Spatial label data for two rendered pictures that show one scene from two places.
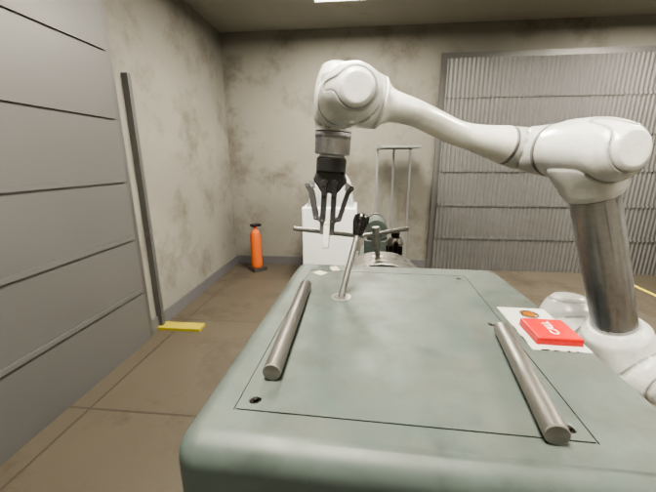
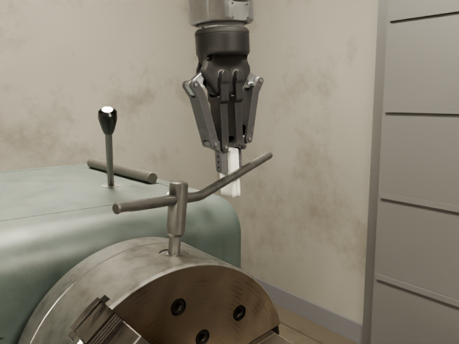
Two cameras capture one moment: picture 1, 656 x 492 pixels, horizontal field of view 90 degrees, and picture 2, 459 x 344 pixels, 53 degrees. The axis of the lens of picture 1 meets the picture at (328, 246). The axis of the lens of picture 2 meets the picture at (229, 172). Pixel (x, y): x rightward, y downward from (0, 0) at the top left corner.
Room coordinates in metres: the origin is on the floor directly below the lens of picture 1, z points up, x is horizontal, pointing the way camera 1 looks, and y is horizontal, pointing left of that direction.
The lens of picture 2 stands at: (1.33, -0.46, 1.42)
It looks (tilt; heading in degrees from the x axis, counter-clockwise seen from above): 9 degrees down; 135
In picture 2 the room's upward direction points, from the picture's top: straight up
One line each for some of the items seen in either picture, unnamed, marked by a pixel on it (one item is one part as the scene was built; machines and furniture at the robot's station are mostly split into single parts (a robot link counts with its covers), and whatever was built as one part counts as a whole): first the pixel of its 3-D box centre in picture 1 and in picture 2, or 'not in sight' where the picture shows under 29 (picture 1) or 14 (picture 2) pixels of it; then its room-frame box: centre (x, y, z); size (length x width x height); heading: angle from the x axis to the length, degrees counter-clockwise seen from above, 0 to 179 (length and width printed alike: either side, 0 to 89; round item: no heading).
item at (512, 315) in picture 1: (535, 343); not in sight; (0.46, -0.32, 1.23); 0.13 x 0.08 x 0.06; 173
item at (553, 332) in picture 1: (549, 333); not in sight; (0.43, -0.32, 1.26); 0.06 x 0.06 x 0.02; 83
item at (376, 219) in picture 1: (375, 238); not in sight; (2.10, -0.31, 1.01); 0.30 x 0.20 x 0.29; 173
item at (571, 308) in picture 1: (565, 325); not in sight; (0.99, -0.79, 0.97); 0.18 x 0.16 x 0.22; 8
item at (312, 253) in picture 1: (330, 225); not in sight; (4.19, -0.03, 0.69); 0.69 x 0.59 x 1.38; 84
